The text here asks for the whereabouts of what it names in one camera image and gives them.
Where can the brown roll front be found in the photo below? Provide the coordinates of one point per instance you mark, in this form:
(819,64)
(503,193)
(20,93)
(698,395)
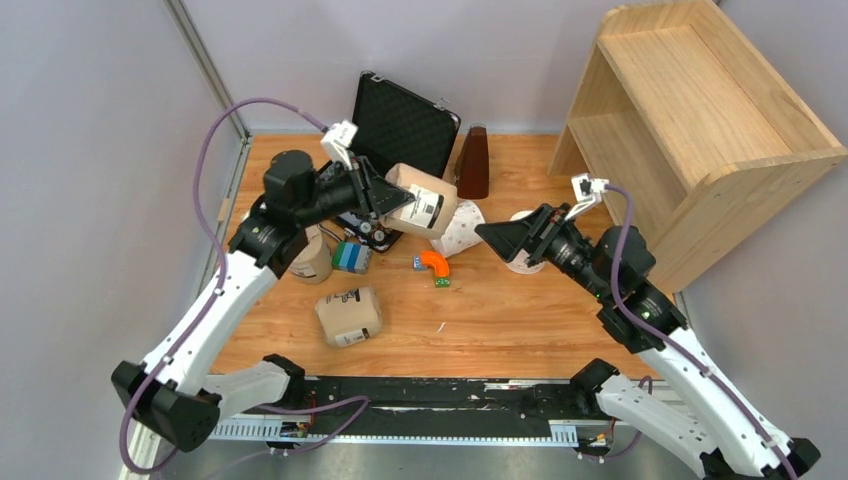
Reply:
(350,317)

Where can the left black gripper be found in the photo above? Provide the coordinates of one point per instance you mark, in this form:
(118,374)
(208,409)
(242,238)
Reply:
(377,196)

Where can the brown metronome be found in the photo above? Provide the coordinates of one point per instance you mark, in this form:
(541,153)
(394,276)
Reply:
(472,168)

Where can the patterned paper roll standing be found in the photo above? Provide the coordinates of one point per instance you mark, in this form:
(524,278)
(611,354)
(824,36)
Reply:
(520,263)

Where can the aluminium frame post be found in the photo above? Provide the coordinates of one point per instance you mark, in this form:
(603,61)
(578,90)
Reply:
(192,38)

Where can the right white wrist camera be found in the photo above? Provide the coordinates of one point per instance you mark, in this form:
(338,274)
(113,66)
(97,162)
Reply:
(588,192)

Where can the brown roll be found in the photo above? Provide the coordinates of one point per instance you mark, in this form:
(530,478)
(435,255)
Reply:
(350,317)
(433,206)
(313,265)

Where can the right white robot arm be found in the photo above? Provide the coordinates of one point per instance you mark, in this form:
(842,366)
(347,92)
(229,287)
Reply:
(724,436)

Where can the orange curved toy piece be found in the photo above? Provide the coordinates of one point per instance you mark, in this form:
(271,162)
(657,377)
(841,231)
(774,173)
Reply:
(437,263)

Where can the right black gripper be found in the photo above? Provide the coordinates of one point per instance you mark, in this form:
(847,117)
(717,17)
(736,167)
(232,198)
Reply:
(532,234)

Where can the wooden shelf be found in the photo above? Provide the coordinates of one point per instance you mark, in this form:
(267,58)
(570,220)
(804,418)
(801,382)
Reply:
(677,106)

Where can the patterned paper roll lying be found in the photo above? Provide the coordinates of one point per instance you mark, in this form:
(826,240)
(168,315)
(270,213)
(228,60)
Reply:
(460,234)

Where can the green blue block toy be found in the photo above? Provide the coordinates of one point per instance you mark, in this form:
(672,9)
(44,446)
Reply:
(351,258)

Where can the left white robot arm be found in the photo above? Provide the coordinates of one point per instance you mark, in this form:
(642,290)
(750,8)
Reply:
(172,391)

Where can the black poker chip case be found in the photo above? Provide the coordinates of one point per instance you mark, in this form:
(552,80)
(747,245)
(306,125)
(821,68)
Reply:
(396,125)

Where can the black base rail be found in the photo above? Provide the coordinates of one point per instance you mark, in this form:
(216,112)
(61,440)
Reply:
(449,408)

